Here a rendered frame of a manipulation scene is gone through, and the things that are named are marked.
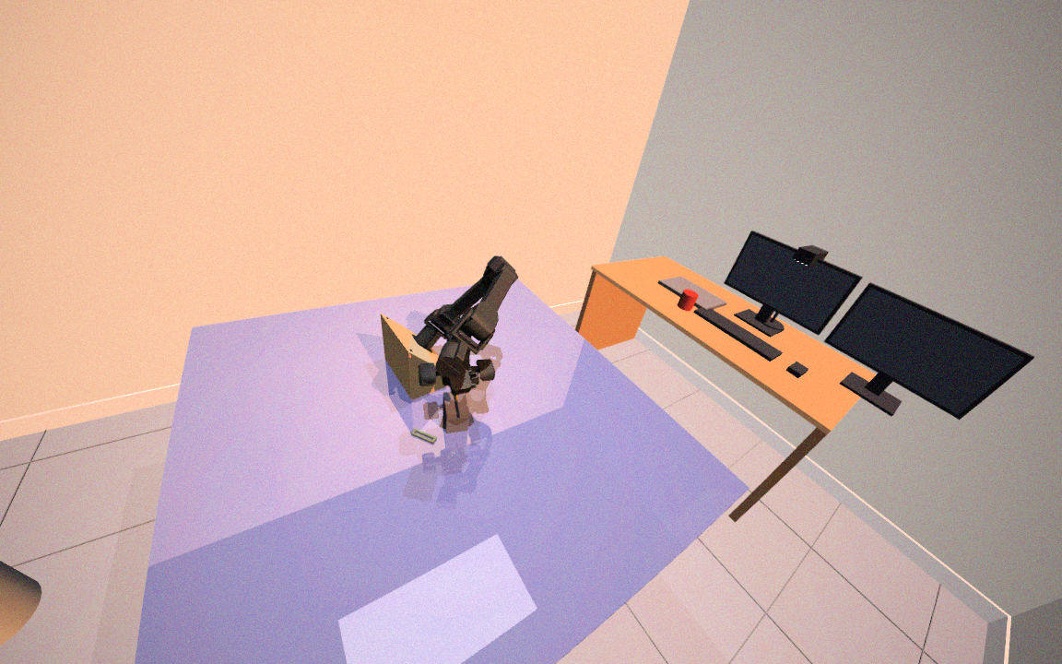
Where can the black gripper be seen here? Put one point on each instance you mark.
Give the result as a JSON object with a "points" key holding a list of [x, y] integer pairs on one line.
{"points": [[428, 372]]}

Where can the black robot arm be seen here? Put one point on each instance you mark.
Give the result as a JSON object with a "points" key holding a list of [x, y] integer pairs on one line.
{"points": [[479, 321]]}

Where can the olive rectangular frame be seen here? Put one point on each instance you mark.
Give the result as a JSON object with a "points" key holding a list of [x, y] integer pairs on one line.
{"points": [[415, 433]]}

